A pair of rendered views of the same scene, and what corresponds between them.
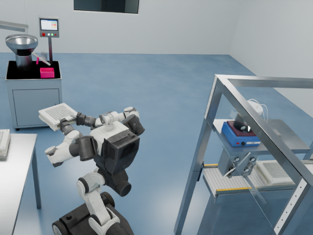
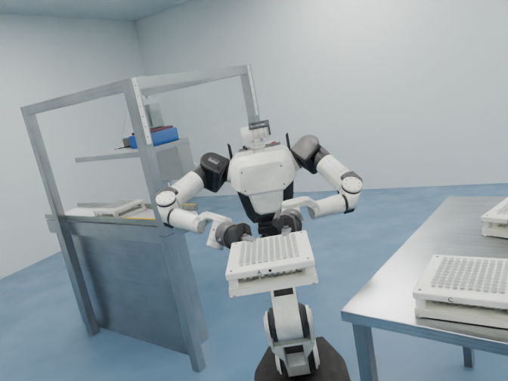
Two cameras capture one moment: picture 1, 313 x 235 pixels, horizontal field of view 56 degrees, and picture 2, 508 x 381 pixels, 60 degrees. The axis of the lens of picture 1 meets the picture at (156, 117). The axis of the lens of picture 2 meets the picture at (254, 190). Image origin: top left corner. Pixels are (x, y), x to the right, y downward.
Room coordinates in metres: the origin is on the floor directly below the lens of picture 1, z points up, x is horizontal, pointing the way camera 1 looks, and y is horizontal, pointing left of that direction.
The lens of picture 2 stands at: (2.73, 1.82, 1.53)
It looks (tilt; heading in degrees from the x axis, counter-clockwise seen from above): 13 degrees down; 236
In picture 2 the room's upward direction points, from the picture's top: 11 degrees counter-clockwise
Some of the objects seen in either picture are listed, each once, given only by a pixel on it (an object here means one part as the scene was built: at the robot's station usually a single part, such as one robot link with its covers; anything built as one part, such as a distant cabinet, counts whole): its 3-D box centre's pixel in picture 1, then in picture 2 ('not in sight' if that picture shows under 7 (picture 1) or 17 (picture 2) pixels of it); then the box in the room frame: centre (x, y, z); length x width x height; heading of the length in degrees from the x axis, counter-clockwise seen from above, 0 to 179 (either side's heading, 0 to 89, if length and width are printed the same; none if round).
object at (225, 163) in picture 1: (237, 160); (174, 162); (1.64, -0.61, 1.20); 0.22 x 0.11 x 0.20; 107
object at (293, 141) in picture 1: (258, 135); (131, 151); (1.83, -0.76, 1.31); 0.62 x 0.38 x 0.04; 107
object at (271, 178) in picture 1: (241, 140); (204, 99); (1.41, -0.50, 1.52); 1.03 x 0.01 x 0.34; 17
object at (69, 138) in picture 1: (71, 139); (300, 210); (1.73, 0.60, 1.06); 0.13 x 0.07 x 0.09; 160
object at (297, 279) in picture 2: (59, 118); (272, 267); (2.05, 0.81, 1.01); 0.24 x 0.24 x 0.02; 52
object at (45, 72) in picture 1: (47, 72); not in sight; (3.23, 1.41, 0.80); 0.16 x 0.12 x 0.09; 114
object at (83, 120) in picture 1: (84, 120); (236, 238); (2.02, 0.59, 1.05); 0.12 x 0.10 x 0.13; 85
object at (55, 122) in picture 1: (59, 113); (269, 253); (2.05, 0.81, 1.05); 0.25 x 0.24 x 0.02; 52
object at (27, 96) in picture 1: (36, 95); not in sight; (3.35, 1.63, 0.38); 0.63 x 0.57 x 0.76; 114
